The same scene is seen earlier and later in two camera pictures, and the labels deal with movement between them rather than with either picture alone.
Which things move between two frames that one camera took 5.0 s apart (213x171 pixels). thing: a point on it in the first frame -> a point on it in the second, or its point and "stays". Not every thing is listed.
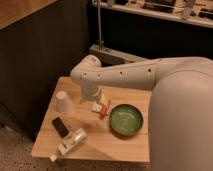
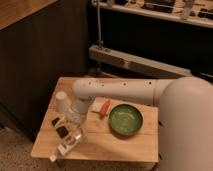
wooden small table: [114, 127] stays
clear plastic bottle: [77, 138] stays
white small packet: [97, 107] stays
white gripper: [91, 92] -> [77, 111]
